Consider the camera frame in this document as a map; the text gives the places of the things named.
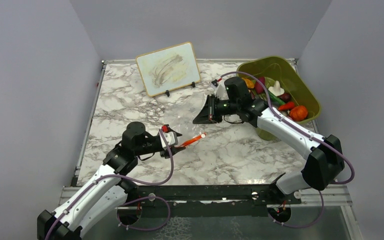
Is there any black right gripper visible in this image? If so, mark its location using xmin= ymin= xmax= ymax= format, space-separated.
xmin=193 ymin=93 xmax=240 ymax=125

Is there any clear zip bag orange zipper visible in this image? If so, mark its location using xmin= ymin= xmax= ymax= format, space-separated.
xmin=167 ymin=114 xmax=207 ymax=147

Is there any magenta toy beet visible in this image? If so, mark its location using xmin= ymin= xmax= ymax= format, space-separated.
xmin=254 ymin=76 xmax=266 ymax=95

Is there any white toy mushroom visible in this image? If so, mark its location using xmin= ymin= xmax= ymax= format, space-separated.
xmin=268 ymin=80 xmax=285 ymax=97

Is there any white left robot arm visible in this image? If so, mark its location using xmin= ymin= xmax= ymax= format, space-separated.
xmin=36 ymin=121 xmax=183 ymax=240

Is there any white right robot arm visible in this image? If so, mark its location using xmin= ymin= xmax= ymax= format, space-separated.
xmin=192 ymin=76 xmax=345 ymax=204

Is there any orange yellow toy pepper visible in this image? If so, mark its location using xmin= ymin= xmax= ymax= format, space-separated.
xmin=241 ymin=77 xmax=255 ymax=90

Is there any yellow framed whiteboard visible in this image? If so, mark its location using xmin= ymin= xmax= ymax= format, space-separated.
xmin=135 ymin=42 xmax=201 ymax=97

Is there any green toy cucumber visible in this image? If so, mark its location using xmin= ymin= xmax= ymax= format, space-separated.
xmin=267 ymin=91 xmax=286 ymax=106

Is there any dark maroon toy plum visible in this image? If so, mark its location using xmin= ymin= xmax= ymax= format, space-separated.
xmin=278 ymin=92 xmax=292 ymax=103

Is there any olive green plastic bin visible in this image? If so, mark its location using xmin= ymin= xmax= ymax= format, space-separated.
xmin=237 ymin=56 xmax=322 ymax=125

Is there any red toy chili pepper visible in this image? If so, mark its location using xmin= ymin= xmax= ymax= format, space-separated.
xmin=278 ymin=101 xmax=296 ymax=112

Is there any orange toy pumpkin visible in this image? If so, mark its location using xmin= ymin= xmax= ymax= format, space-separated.
xmin=289 ymin=105 xmax=309 ymax=122

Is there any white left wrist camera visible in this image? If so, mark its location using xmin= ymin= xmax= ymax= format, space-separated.
xmin=159 ymin=124 xmax=179 ymax=150

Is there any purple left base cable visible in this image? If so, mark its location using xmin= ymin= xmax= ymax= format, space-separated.
xmin=116 ymin=194 xmax=172 ymax=232

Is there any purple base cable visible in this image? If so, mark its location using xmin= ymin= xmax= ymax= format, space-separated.
xmin=116 ymin=194 xmax=172 ymax=232
xmin=267 ymin=190 xmax=325 ymax=229

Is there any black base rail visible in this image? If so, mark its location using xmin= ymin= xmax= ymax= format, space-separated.
xmin=116 ymin=184 xmax=302 ymax=224

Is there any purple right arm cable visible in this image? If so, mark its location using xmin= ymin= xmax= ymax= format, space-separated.
xmin=216 ymin=71 xmax=356 ymax=185

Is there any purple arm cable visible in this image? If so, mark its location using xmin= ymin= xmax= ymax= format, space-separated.
xmin=216 ymin=71 xmax=356 ymax=185
xmin=44 ymin=129 xmax=175 ymax=240

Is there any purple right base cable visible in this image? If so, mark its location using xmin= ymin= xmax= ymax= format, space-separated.
xmin=267 ymin=190 xmax=325 ymax=229

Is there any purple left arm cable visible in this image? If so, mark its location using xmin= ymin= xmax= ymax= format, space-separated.
xmin=44 ymin=129 xmax=175 ymax=240

